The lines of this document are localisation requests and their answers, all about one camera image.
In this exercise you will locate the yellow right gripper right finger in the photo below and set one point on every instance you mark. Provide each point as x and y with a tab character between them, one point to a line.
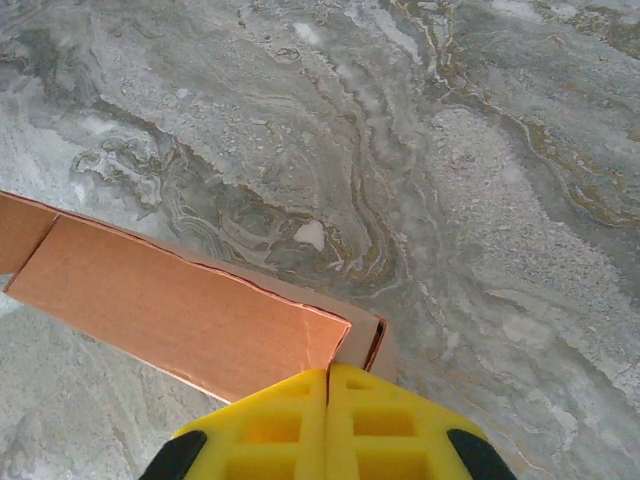
430	425

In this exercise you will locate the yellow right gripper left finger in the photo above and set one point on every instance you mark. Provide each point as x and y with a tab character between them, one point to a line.
280	415

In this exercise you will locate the orange paper box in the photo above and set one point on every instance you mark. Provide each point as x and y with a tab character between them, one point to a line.
165	305

